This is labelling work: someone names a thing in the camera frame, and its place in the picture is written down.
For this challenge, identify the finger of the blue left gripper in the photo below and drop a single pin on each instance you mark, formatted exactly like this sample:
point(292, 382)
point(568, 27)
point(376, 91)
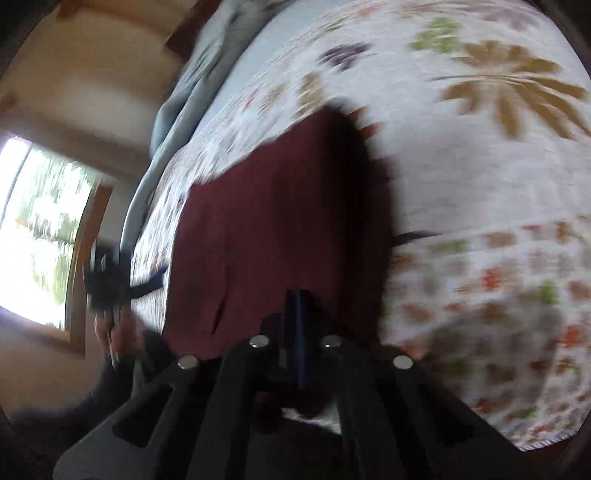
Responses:
point(155, 282)

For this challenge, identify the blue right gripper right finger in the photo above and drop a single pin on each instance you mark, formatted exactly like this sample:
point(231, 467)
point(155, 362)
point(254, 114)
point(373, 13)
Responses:
point(315, 359)

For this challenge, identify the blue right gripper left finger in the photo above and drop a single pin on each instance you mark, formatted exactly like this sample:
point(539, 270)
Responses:
point(291, 340)

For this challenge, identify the maroon pants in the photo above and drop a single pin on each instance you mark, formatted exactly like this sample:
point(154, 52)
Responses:
point(309, 210)

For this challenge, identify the left hand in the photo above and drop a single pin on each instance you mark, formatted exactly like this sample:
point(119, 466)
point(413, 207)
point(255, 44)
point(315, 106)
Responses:
point(121, 340)

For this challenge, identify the floral white quilt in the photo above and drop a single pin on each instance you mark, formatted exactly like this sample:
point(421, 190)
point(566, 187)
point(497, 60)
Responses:
point(483, 113)

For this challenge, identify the light blue comforter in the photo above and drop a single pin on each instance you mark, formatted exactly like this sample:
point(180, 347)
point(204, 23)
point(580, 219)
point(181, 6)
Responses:
point(223, 33)

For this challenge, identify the window with wooden frame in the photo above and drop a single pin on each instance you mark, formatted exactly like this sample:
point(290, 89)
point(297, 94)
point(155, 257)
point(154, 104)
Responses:
point(52, 209)

